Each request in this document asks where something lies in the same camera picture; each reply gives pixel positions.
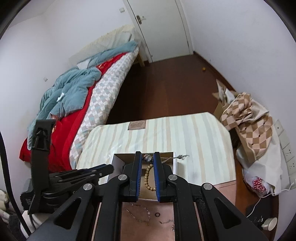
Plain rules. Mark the white cardboard box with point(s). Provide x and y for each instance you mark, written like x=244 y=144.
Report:
x=118 y=162

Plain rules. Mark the white plastic bag red print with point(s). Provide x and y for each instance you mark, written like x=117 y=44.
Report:
x=257 y=185

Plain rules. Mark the white ceramic cup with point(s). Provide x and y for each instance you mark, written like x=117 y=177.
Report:
x=269 y=224

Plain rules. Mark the brown leather label patch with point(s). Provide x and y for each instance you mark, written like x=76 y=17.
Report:
x=137 y=125

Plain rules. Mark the crumpled cardboard paper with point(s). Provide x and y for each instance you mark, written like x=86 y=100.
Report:
x=224 y=95

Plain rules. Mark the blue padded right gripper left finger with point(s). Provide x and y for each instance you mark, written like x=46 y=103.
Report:
x=133 y=169

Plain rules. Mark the white power strip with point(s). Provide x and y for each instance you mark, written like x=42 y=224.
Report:
x=287 y=152

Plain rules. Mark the white door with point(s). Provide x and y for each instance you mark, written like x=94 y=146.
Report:
x=165 y=33

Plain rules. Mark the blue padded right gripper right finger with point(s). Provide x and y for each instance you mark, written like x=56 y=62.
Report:
x=164 y=192

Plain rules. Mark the white tissue on quilt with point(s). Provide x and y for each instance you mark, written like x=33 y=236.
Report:
x=60 y=97

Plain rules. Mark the checkered bed sheet mattress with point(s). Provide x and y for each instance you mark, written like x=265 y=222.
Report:
x=102 y=100

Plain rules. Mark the striped pillow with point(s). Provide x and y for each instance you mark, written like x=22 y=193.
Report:
x=111 y=40

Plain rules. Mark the metal door handle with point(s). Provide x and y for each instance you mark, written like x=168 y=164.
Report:
x=140 y=19

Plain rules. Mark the pink and striped table mat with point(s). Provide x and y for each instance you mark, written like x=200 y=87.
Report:
x=200 y=137

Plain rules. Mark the teal blue quilt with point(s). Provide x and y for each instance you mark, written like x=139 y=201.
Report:
x=74 y=83

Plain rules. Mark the brown checkered cloth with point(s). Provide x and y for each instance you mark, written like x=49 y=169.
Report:
x=252 y=122

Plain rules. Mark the black pad on floor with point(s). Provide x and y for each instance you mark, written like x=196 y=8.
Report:
x=257 y=214

